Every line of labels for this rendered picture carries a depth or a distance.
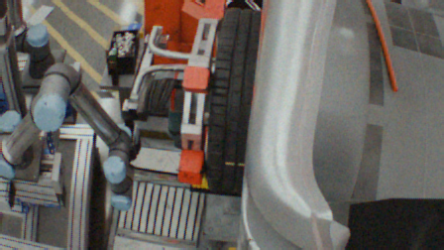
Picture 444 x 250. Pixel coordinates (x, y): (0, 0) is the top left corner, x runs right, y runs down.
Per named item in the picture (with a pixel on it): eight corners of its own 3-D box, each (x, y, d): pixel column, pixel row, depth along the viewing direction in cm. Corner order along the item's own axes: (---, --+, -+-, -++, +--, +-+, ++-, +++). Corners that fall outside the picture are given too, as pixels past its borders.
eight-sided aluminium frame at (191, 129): (202, 203, 254) (201, 99, 212) (184, 200, 254) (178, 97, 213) (221, 91, 289) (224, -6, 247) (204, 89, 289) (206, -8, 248)
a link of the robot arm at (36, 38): (43, 62, 254) (40, 40, 243) (22, 59, 256) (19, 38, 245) (55, 44, 261) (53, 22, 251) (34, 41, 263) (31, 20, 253)
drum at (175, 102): (210, 124, 251) (210, 95, 241) (151, 117, 253) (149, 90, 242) (216, 93, 261) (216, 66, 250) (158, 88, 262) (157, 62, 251)
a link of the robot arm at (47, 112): (14, 155, 224) (77, 82, 193) (8, 186, 214) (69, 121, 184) (-6, 141, 218) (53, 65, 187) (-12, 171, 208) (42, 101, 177)
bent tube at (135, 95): (186, 108, 229) (186, 85, 221) (130, 103, 231) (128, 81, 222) (195, 69, 241) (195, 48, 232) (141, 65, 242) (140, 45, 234)
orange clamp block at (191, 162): (205, 164, 236) (201, 186, 230) (181, 161, 236) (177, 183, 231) (205, 151, 231) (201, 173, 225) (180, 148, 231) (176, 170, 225)
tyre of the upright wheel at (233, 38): (271, 216, 267) (282, 161, 206) (209, 211, 269) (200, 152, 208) (286, 63, 292) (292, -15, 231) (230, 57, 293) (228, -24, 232)
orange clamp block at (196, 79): (209, 94, 223) (207, 90, 214) (183, 91, 224) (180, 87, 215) (212, 71, 224) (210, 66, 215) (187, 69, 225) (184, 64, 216)
